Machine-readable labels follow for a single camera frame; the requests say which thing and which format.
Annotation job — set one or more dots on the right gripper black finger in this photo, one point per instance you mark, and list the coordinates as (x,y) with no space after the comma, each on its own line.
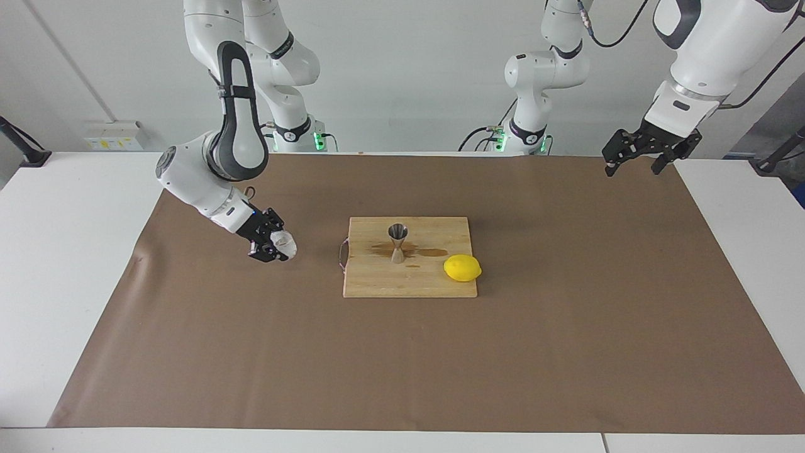
(263,254)
(275,220)

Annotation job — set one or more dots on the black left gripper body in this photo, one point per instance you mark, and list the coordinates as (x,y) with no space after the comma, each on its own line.
(670,138)

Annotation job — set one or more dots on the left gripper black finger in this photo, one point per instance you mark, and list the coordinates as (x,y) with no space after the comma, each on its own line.
(622,146)
(665,160)

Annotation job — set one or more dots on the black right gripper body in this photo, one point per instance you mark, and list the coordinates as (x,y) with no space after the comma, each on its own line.
(256,231)

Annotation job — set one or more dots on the small clear glass cup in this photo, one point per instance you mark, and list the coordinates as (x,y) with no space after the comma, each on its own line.
(284,244)

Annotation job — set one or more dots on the stainless steel jigger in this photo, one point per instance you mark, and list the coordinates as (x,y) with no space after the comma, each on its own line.
(398,242)

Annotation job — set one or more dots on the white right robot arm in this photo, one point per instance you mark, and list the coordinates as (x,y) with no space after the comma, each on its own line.
(188,182)

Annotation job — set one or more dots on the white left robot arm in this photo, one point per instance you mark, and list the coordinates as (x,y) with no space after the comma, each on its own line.
(710,50)

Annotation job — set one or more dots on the brown paper table mat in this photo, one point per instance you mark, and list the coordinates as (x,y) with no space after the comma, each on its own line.
(251,352)

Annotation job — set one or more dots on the black stand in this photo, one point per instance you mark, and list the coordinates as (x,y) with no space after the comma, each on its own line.
(777,157)
(28,154)

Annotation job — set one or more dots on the dark grey panel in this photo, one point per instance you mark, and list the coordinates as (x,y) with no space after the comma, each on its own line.
(777,110)

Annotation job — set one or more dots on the bamboo cutting board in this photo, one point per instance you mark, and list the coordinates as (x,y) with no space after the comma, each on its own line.
(402,280)

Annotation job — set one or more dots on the yellow lemon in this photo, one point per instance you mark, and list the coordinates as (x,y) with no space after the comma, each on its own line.
(462,268)

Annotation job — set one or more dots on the white wall socket panel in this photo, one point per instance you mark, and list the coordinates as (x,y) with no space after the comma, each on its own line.
(113,135)

